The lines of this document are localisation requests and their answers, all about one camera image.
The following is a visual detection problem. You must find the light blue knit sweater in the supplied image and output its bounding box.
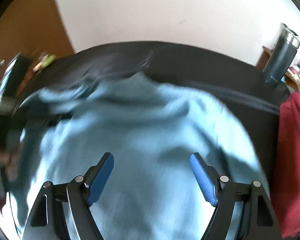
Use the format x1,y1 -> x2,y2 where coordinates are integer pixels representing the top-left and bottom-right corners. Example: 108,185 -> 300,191
10,73 -> 268,239

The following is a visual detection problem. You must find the red folded garment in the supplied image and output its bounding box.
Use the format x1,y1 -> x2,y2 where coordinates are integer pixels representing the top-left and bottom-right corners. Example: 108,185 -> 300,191
270,92 -> 300,238

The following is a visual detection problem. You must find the brown wooden wardrobe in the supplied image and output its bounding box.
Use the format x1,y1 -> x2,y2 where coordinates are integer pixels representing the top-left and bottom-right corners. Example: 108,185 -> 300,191
0,0 -> 76,95

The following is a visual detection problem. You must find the wooden desk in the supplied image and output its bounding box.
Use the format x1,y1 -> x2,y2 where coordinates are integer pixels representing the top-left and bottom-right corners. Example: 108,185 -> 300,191
256,46 -> 300,93

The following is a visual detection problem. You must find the dark thermos bottle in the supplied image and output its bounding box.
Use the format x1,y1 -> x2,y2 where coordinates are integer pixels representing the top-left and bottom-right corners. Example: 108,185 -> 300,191
262,23 -> 300,85

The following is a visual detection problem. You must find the green toy keychain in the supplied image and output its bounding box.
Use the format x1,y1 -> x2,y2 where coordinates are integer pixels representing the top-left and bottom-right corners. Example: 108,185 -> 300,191
32,53 -> 57,72

